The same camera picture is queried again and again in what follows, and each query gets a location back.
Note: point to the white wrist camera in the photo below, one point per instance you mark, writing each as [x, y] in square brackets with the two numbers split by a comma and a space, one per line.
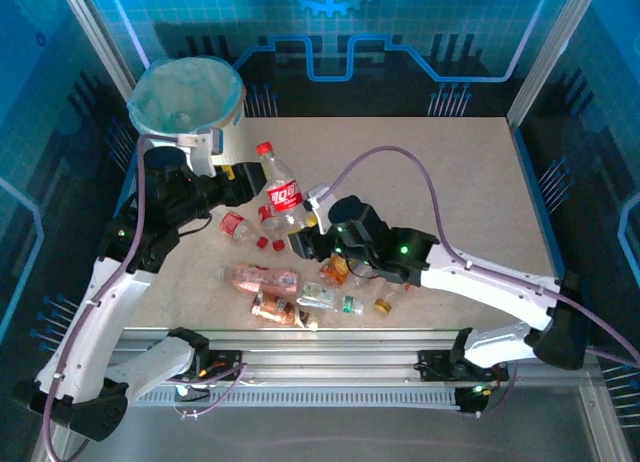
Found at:
[317, 204]
[207, 149]

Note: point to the brown label bottle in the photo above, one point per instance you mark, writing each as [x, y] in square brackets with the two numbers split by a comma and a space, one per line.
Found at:
[277, 308]

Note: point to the aluminium mounting rail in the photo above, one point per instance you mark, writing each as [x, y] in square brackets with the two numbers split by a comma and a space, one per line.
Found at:
[325, 347]

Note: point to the clear bottle red beige label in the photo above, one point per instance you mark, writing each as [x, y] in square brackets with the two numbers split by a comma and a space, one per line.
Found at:
[384, 307]

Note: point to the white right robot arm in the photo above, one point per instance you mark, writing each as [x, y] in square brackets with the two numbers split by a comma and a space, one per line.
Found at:
[500, 282]

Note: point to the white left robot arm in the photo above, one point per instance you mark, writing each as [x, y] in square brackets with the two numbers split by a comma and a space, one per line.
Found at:
[100, 322]

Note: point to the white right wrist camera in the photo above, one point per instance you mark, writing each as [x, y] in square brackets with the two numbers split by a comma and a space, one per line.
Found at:
[317, 204]

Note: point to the large clear bottle red label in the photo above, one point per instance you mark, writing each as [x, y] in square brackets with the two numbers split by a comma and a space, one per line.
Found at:
[285, 197]

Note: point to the orange juice label bottle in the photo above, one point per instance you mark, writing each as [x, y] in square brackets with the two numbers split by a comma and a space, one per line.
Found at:
[334, 273]

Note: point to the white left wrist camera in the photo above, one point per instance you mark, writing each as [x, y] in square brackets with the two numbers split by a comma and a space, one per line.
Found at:
[207, 149]

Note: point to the white trash bin with liner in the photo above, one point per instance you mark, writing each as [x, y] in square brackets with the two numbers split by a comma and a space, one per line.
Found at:
[165, 92]

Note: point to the black controller box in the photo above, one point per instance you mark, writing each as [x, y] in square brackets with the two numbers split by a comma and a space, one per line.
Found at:
[475, 399]

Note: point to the pink drink bottle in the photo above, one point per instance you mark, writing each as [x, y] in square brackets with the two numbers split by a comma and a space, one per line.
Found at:
[260, 279]

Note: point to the small clear bottle red label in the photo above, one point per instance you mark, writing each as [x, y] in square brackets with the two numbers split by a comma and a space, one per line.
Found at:
[231, 224]
[265, 214]

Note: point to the aluminium frame post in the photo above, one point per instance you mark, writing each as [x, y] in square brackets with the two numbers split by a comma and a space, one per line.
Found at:
[550, 47]
[100, 42]

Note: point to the clear bottle green white label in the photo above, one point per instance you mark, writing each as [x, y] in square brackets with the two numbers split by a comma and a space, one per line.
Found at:
[320, 294]

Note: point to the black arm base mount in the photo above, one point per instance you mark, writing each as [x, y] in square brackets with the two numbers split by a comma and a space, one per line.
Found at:
[440, 364]
[225, 364]

